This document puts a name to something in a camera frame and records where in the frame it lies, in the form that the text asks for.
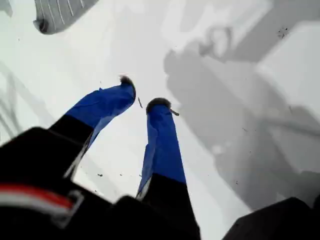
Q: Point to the grey striped towel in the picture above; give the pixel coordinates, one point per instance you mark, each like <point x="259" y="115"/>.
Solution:
<point x="57" y="15"/>

